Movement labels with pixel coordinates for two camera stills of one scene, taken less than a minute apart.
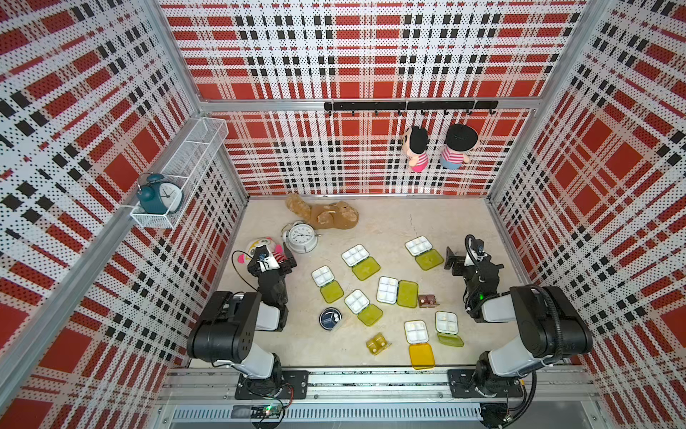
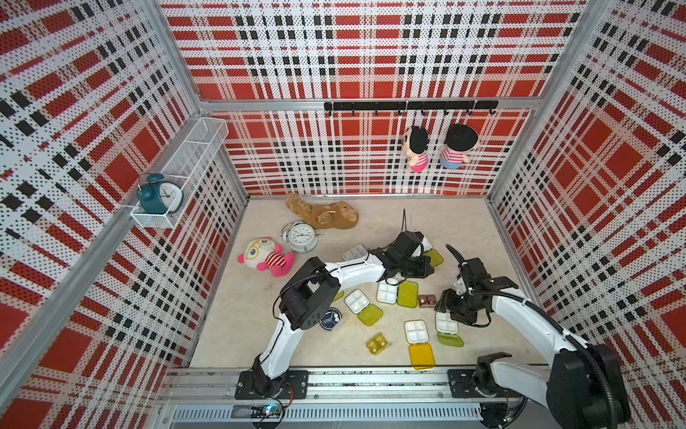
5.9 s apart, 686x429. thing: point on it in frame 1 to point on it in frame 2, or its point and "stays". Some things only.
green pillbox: x=391 y=290 stays
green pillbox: x=426 y=256 stays
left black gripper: x=288 y=263 to x=425 y=264
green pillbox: x=447 y=327 stays
